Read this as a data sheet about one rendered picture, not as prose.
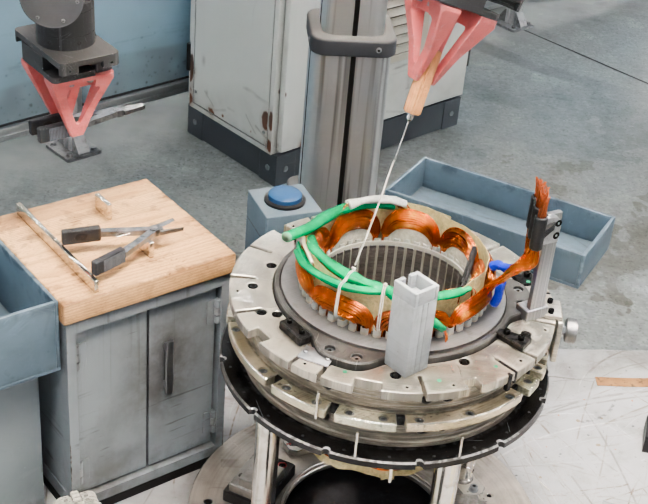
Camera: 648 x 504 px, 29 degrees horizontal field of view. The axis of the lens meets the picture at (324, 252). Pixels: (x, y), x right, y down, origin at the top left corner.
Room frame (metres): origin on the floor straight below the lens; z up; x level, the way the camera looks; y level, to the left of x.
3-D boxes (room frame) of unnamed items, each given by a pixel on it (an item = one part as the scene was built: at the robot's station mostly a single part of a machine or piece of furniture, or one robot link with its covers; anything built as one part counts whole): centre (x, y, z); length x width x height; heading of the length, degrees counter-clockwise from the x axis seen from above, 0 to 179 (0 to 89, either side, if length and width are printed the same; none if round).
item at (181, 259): (1.14, 0.23, 1.05); 0.20 x 0.19 x 0.02; 129
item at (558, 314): (1.02, -0.23, 1.07); 0.04 x 0.02 x 0.05; 177
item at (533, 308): (1.01, -0.20, 1.15); 0.03 x 0.02 x 0.12; 121
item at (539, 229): (1.00, -0.19, 1.21); 0.04 x 0.04 x 0.03; 39
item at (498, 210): (1.29, -0.20, 0.92); 0.25 x 0.11 x 0.28; 63
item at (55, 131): (1.14, 0.28, 1.18); 0.04 x 0.01 x 0.02; 128
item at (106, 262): (1.05, 0.21, 1.09); 0.04 x 0.01 x 0.02; 144
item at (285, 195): (1.31, 0.05, 1.04); 0.04 x 0.04 x 0.01
